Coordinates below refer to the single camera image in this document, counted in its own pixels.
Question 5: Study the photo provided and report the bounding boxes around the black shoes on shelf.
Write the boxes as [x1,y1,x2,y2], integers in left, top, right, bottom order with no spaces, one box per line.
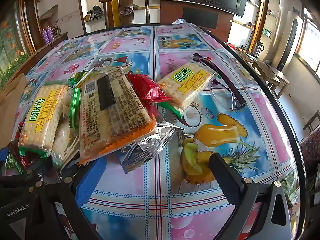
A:
[84,5,103,22]

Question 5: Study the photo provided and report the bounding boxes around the wooden chair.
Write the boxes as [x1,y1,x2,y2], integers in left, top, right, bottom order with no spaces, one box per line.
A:
[99,0,150,28]

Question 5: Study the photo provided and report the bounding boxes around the colourful fruit print tablecloth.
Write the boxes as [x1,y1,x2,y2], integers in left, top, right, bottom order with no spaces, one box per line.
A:
[10,22,304,240]

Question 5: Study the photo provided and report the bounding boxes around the purple bottle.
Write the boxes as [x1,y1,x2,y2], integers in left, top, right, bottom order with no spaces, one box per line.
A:
[42,29,50,44]
[46,26,54,42]

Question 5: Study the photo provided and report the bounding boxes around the wooden side table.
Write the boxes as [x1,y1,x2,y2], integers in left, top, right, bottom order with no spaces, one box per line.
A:
[252,60,290,99]

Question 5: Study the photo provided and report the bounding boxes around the flower mural glass panel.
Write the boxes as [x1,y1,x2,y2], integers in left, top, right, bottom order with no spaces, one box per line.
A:
[0,1,30,89]

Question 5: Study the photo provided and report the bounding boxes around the clear round biscuit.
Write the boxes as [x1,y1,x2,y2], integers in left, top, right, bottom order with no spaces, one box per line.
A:
[51,95,80,170]

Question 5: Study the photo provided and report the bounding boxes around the brown cardboard box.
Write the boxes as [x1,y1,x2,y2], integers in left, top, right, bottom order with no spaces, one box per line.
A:
[0,73,27,148]

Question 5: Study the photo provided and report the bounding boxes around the red snack packet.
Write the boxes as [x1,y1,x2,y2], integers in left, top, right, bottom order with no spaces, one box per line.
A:
[126,74,172,103]

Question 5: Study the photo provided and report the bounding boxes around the steel electric kettle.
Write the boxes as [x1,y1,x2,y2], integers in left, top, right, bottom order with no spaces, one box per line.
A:
[251,41,265,58]

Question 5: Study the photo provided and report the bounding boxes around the purple bottle right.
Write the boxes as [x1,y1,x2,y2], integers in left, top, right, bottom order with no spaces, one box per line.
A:
[46,26,54,42]

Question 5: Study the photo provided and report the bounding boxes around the Weidan cracker pack green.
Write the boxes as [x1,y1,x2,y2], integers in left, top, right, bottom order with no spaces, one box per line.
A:
[18,83,68,158]

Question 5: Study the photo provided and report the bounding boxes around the purple frame eyeglasses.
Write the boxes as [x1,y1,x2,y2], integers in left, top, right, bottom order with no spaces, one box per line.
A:
[193,53,247,112]

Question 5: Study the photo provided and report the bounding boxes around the white plastic bag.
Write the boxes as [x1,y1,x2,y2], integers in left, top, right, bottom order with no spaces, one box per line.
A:
[172,18,189,25]

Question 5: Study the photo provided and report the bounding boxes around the silver foil snack bag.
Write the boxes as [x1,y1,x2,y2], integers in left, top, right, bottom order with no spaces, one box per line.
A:
[116,123,183,174]

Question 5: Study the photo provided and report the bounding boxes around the purple bottle left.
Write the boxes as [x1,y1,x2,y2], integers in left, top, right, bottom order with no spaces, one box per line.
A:
[42,29,50,44]

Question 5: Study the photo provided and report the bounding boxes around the orange cracker pack back side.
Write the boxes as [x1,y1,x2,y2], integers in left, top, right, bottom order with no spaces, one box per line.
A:
[79,67,157,165]

